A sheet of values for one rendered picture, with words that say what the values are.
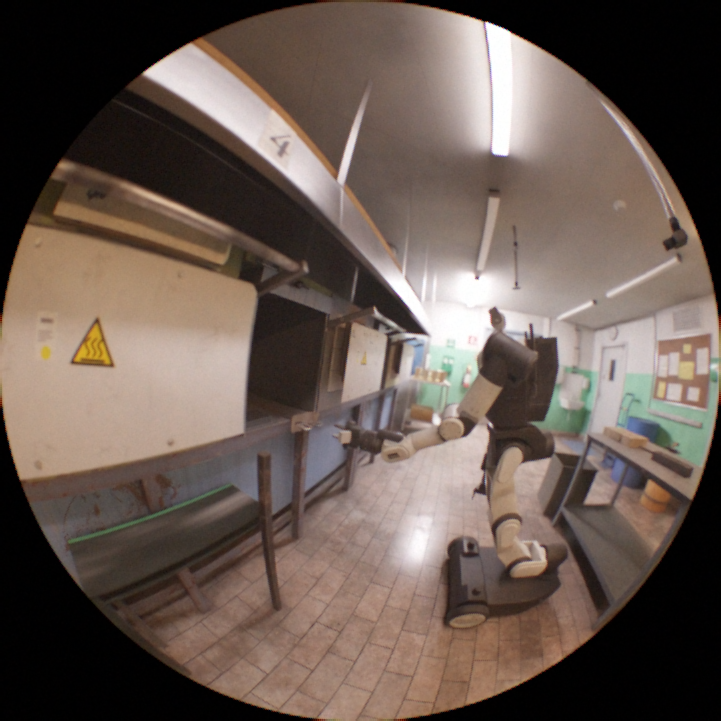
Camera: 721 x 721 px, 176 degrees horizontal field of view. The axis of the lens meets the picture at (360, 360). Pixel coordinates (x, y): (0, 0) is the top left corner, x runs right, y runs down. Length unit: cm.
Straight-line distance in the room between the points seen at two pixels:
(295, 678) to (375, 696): 30
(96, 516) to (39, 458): 35
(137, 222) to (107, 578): 75
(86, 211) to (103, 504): 69
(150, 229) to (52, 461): 49
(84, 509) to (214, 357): 61
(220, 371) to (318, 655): 117
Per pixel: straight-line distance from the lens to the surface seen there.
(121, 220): 59
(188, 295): 53
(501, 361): 68
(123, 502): 83
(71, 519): 85
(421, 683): 128
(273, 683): 122
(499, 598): 139
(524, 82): 144
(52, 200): 66
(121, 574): 69
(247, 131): 46
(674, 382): 423
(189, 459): 77
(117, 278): 49
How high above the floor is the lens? 120
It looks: 2 degrees down
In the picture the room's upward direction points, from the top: 8 degrees clockwise
